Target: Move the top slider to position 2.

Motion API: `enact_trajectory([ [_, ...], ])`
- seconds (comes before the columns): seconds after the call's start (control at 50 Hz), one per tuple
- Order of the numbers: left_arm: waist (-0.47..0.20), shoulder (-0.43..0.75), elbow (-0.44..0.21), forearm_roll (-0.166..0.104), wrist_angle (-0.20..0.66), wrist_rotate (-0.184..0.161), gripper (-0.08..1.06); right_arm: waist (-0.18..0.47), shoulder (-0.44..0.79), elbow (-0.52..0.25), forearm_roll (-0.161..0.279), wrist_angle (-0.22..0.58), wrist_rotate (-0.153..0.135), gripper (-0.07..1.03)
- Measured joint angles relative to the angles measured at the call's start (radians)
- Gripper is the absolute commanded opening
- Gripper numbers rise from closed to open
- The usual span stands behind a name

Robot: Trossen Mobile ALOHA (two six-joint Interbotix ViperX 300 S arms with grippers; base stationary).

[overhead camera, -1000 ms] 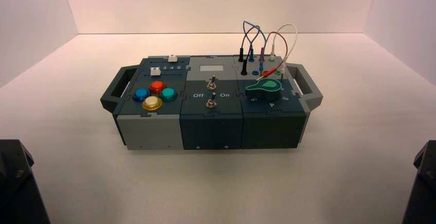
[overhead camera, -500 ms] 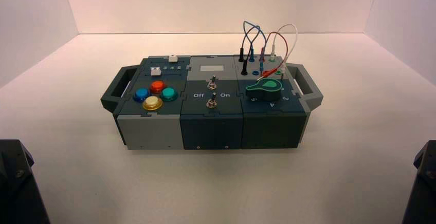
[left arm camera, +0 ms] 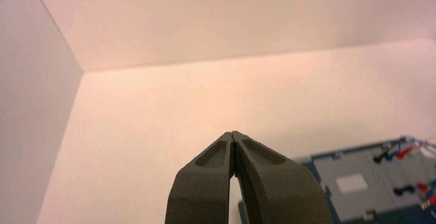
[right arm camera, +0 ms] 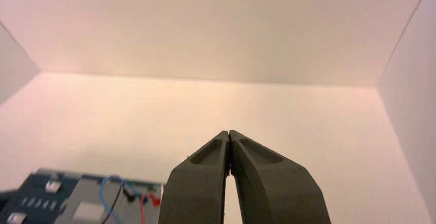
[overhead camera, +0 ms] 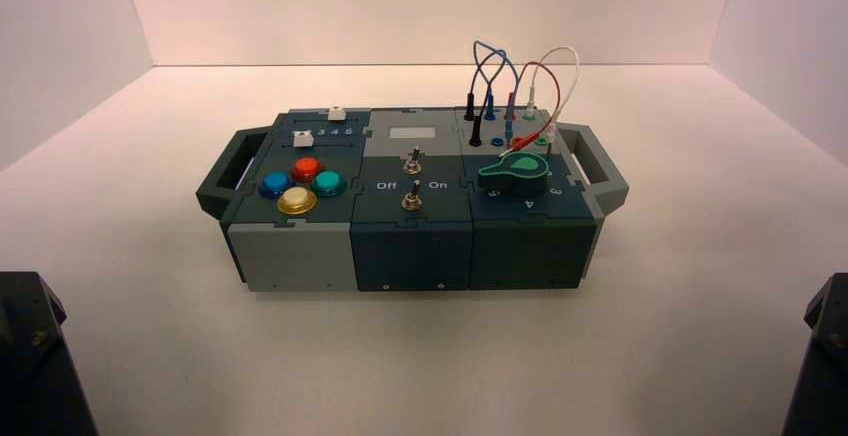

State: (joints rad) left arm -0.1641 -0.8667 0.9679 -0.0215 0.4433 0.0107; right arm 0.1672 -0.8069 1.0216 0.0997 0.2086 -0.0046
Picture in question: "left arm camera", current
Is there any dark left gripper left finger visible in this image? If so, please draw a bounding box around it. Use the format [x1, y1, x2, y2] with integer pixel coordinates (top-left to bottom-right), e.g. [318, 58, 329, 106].
[165, 131, 235, 224]

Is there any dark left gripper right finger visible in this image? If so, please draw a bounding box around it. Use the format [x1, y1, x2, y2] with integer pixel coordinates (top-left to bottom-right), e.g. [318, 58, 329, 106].
[233, 130, 334, 224]

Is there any pale rectangular display panel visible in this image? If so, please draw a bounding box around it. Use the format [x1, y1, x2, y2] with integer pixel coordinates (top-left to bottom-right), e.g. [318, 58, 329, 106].
[336, 173, 370, 195]

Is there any teal and grey control box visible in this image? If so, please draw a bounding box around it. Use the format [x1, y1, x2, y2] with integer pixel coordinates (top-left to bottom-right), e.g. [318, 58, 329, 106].
[238, 135, 436, 224]

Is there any cable with black plugs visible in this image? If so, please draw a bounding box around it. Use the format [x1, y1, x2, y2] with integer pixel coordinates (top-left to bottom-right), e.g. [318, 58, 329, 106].
[373, 137, 418, 198]

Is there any blue cable with blue plugs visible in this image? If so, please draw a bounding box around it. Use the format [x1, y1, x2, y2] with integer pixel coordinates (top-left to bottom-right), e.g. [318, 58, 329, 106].
[388, 136, 430, 160]

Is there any red cable with red plugs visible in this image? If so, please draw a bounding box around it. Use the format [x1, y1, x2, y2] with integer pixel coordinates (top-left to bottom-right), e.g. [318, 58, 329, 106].
[396, 146, 436, 210]

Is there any white cable with white plugs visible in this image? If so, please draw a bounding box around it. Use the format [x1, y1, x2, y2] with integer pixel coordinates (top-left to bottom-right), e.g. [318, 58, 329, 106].
[417, 142, 436, 158]

